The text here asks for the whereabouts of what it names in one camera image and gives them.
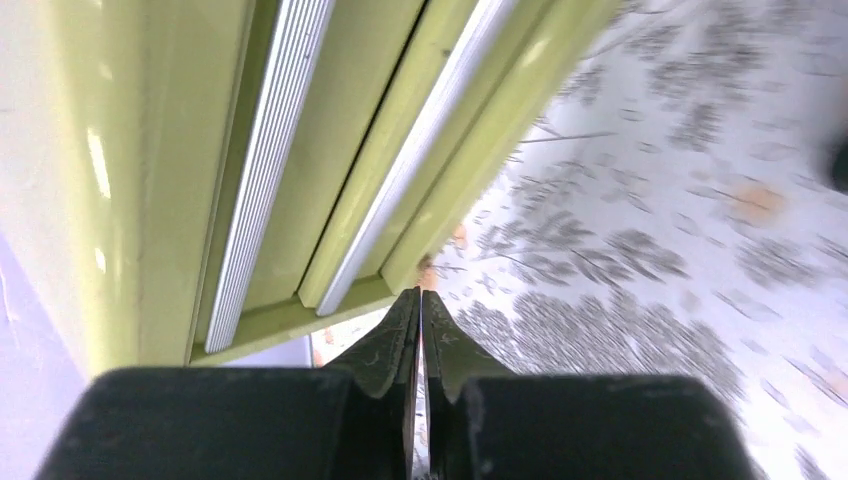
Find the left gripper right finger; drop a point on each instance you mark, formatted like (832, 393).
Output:
(486, 422)

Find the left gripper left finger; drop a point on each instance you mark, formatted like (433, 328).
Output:
(350, 419)

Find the yellow-green drawer cabinet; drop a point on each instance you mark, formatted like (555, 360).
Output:
(187, 182)

